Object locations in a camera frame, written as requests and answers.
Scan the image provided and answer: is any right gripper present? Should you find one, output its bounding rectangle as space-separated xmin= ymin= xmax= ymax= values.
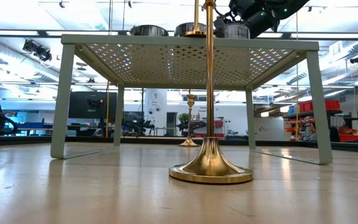
xmin=214 ymin=0 xmax=281 ymax=40

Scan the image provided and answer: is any dark storage rack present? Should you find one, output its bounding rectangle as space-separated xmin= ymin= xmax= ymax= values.
xmin=283 ymin=108 xmax=358 ymax=144

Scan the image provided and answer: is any silver tin candle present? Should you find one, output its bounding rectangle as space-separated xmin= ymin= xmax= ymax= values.
xmin=175 ymin=22 xmax=208 ymax=37
xmin=213 ymin=23 xmax=250 ymax=40
xmin=130 ymin=24 xmax=169 ymax=37

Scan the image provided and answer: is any white pillar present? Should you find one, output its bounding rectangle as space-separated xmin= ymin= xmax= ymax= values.
xmin=144 ymin=88 xmax=167 ymax=136

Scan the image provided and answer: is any green perforated metal shelf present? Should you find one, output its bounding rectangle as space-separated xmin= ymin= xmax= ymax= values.
xmin=50 ymin=34 xmax=334 ymax=166

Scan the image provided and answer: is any red storage bin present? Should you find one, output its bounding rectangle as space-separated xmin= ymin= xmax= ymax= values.
xmin=339 ymin=134 xmax=358 ymax=143
xmin=324 ymin=99 xmax=341 ymax=111
xmin=298 ymin=101 xmax=314 ymax=113

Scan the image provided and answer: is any black aluminium table frame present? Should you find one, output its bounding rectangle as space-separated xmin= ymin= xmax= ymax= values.
xmin=0 ymin=133 xmax=358 ymax=154

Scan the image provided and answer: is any gold candlestick holder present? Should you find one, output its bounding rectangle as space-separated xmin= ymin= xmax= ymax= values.
xmin=168 ymin=0 xmax=254 ymax=185
xmin=178 ymin=94 xmax=201 ymax=147
xmin=183 ymin=0 xmax=209 ymax=39

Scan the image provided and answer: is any black wall monitor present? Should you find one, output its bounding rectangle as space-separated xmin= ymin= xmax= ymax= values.
xmin=68 ymin=91 xmax=117 ymax=119

